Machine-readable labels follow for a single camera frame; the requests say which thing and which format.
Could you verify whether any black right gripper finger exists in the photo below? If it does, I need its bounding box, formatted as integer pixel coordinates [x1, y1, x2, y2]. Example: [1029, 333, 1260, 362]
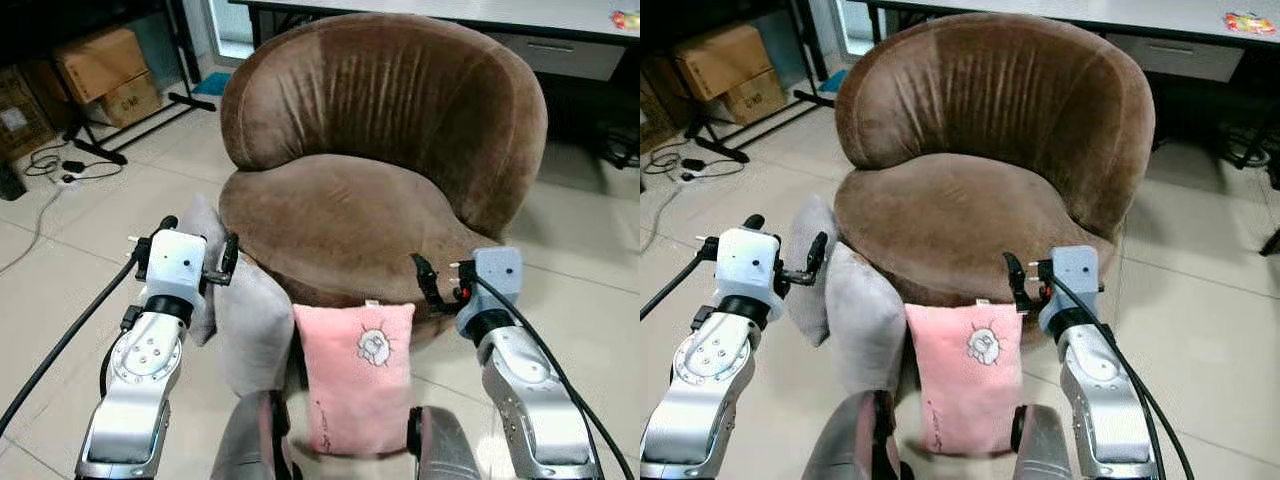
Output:
[411, 252, 449, 314]
[1002, 251, 1034, 314]

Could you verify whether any small grey pillow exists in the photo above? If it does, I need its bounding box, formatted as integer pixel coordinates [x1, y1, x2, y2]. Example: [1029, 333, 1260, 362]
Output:
[786, 193, 841, 347]
[178, 194, 229, 347]

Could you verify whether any large grey pillow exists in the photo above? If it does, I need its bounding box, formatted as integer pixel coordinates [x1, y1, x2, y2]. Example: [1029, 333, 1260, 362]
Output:
[212, 255, 297, 397]
[824, 242, 908, 397]

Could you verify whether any pink pillow with cartoon print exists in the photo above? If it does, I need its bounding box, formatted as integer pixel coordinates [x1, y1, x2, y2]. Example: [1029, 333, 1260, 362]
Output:
[292, 300, 418, 458]
[904, 300, 1026, 457]

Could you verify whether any brown velvet tub sofa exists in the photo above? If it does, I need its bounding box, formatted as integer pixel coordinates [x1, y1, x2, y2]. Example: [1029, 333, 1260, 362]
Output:
[833, 12, 1157, 309]
[218, 12, 549, 313]

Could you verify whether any white power strip with adapter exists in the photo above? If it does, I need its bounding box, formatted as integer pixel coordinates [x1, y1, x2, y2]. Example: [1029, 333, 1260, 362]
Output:
[645, 144, 748, 187]
[24, 144, 123, 188]

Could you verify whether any small printed cardboard box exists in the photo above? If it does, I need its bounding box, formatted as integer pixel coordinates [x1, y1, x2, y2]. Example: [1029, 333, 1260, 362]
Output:
[722, 68, 790, 127]
[98, 72, 164, 129]

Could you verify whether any black office chair base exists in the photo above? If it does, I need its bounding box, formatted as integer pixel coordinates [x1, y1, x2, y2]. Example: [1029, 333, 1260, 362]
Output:
[1228, 118, 1280, 257]
[598, 118, 641, 173]

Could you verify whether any labelled cardboard box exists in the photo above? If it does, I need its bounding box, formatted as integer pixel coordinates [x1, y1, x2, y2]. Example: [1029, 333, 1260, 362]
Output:
[640, 55, 693, 153]
[0, 64, 59, 163]

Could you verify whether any grey right robot leg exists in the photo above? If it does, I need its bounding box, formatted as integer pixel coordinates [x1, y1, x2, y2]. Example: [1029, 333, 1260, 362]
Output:
[406, 404, 483, 480]
[1009, 402, 1078, 480]

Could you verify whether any large cardboard box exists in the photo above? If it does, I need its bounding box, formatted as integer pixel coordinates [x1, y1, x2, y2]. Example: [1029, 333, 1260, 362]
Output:
[672, 22, 777, 102]
[54, 26, 151, 105]

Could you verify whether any grey desk drawer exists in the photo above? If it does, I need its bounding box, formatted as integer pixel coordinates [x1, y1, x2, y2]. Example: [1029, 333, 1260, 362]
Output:
[484, 32, 627, 82]
[1104, 32, 1247, 84]

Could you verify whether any grey office desk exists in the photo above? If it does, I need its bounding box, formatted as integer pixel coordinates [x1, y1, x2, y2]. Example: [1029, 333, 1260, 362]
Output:
[230, 0, 641, 47]
[868, 0, 1280, 49]

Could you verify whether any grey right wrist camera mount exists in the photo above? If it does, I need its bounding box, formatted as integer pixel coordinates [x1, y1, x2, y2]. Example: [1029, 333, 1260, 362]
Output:
[1037, 245, 1102, 334]
[455, 246, 524, 337]

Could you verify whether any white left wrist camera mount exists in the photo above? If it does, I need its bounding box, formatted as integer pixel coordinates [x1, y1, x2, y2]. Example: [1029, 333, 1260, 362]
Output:
[715, 227, 785, 303]
[144, 228, 209, 303]

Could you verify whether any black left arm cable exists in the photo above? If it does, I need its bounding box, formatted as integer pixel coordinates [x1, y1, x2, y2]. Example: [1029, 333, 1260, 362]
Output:
[640, 248, 723, 323]
[0, 252, 143, 433]

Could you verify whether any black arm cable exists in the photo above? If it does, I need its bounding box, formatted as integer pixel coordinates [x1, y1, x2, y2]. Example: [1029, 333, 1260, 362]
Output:
[468, 274, 637, 480]
[1048, 272, 1197, 480]
[0, 252, 143, 433]
[640, 248, 723, 323]

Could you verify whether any white floor cable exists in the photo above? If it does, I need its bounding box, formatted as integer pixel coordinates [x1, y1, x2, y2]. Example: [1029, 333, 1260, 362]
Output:
[640, 180, 683, 229]
[0, 184, 63, 277]

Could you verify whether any black metal rack frame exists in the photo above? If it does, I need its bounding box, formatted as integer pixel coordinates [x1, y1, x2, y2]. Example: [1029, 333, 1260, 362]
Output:
[690, 0, 853, 165]
[58, 0, 218, 167]

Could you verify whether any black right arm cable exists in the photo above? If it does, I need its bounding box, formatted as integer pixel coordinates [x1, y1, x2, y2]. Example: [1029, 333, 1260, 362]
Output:
[1048, 272, 1197, 480]
[468, 274, 637, 480]

